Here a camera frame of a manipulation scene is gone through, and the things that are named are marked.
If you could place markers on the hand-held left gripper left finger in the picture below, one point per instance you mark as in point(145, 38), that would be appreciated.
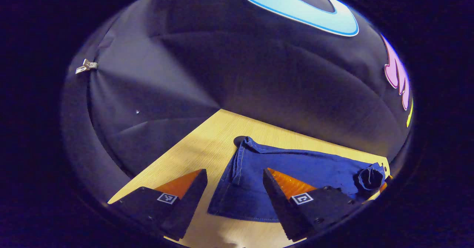
point(190, 200)

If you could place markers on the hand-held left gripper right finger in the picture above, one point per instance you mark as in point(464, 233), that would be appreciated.
point(276, 200)

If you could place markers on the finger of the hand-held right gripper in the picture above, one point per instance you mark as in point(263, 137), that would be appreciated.
point(385, 186)

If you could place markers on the blue denim jeans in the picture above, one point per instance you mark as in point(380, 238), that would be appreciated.
point(314, 164)

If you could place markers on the black backdrop cloth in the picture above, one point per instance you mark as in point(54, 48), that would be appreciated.
point(259, 74)

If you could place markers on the silver metal clip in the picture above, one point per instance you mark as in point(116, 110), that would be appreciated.
point(86, 66)

